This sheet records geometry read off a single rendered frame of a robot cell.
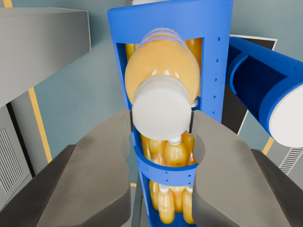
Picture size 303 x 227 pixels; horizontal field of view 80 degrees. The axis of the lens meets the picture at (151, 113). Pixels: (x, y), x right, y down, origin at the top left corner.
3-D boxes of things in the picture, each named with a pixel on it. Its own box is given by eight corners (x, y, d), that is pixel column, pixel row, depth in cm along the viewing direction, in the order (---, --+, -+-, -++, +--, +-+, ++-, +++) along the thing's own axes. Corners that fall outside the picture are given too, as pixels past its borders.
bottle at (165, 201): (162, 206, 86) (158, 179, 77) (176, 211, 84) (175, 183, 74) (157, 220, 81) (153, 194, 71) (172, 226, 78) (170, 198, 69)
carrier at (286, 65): (245, 29, 129) (205, 45, 136) (365, 62, 54) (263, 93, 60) (250, 66, 142) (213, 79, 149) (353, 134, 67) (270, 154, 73)
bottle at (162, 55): (131, 45, 29) (94, 90, 13) (168, 17, 27) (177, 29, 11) (156, 80, 32) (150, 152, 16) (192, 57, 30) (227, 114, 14)
